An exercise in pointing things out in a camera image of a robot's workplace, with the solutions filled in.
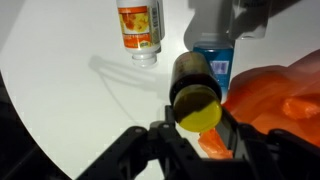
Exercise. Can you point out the round white pedestal table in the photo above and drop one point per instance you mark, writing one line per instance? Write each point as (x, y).
(72, 83)

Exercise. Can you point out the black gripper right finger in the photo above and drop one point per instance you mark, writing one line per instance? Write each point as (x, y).
(277, 155)

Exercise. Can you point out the white bottle with orange label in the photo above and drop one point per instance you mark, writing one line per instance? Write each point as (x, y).
(142, 28)

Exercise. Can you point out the blue box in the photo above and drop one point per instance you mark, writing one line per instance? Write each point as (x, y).
(219, 56)

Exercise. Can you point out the orange plastic bag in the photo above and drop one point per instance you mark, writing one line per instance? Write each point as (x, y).
(275, 96)

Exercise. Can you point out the dark bottle with yellow cap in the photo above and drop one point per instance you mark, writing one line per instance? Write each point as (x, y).
(195, 94)

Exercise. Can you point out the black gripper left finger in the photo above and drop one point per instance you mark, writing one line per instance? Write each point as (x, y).
(130, 153)

